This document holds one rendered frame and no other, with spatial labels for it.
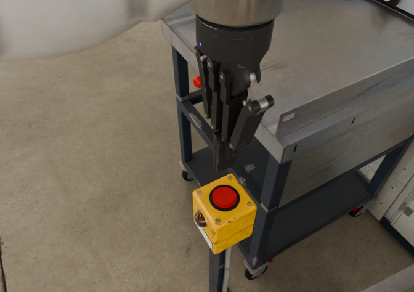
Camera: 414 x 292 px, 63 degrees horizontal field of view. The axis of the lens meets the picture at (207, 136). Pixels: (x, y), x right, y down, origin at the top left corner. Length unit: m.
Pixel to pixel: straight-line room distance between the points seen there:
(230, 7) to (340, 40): 0.81
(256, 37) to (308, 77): 0.60
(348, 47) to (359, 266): 0.92
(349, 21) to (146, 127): 1.21
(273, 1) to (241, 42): 0.04
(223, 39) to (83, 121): 1.81
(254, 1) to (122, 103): 1.87
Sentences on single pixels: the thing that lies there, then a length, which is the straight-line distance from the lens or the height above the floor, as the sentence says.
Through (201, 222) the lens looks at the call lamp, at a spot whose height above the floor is 0.88.
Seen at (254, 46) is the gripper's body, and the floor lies 1.20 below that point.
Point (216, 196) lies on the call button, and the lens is 0.56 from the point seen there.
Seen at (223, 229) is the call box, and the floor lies 0.88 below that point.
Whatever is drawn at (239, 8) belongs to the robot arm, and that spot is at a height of 1.24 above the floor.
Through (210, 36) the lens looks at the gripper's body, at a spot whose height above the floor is 1.21.
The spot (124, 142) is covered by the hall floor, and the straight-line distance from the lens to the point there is 1.90.
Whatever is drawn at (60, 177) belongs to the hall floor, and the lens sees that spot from 1.85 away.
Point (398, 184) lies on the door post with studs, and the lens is 1.56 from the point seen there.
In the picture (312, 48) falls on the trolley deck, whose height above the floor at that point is 0.85.
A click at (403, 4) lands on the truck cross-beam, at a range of 1.28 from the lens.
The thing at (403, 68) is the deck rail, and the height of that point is 0.89.
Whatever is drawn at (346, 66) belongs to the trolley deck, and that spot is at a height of 0.85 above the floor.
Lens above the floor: 1.37
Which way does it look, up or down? 47 degrees down
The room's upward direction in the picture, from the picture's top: straight up
